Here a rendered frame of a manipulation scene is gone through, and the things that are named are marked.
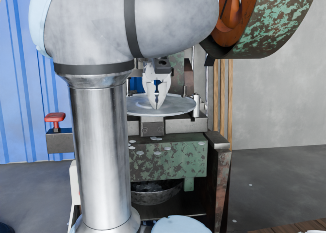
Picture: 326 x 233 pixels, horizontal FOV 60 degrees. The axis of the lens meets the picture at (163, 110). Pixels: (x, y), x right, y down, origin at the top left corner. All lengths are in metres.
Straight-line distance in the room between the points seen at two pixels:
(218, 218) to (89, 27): 0.91
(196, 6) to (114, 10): 0.10
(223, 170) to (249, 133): 1.71
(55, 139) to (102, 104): 0.60
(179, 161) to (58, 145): 0.42
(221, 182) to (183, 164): 0.15
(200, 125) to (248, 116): 1.59
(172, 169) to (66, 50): 0.75
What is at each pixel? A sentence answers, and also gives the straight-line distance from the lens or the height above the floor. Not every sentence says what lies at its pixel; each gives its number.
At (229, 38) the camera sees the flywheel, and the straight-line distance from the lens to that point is 1.21.
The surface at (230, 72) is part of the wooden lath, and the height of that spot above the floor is 0.75.
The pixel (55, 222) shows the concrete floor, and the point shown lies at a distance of 1.82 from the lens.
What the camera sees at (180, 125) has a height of 0.68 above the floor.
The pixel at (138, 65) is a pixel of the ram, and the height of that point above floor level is 0.91.
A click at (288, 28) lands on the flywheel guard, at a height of 1.04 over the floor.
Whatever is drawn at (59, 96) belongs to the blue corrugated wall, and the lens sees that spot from 2.39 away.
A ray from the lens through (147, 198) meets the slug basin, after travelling 1.20.
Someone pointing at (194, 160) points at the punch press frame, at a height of 0.57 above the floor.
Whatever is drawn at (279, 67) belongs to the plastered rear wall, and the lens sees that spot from 2.72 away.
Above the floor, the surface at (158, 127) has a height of 0.68.
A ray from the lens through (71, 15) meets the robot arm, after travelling 0.38.
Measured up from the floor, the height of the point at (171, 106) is 0.78.
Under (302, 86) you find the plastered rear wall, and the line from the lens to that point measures 2.88.
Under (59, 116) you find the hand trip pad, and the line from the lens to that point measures 0.97.
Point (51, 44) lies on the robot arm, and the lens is 0.41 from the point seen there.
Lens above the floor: 1.01
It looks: 14 degrees down
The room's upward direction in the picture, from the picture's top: straight up
